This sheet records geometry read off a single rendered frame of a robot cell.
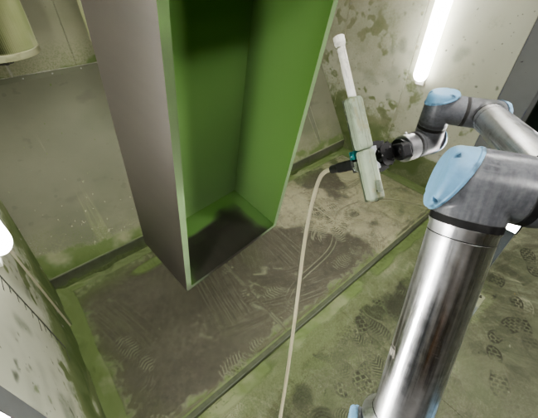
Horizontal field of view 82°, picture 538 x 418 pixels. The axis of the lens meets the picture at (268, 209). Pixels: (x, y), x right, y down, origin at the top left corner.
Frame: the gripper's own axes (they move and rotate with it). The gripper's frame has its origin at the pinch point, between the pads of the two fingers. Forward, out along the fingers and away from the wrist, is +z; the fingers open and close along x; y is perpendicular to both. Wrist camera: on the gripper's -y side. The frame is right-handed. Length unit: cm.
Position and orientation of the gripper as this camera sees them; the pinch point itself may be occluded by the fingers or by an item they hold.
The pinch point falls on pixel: (357, 162)
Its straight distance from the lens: 98.8
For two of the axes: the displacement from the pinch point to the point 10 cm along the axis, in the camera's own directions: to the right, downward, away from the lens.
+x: -2.6, -9.6, -1.3
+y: -3.7, -0.2, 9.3
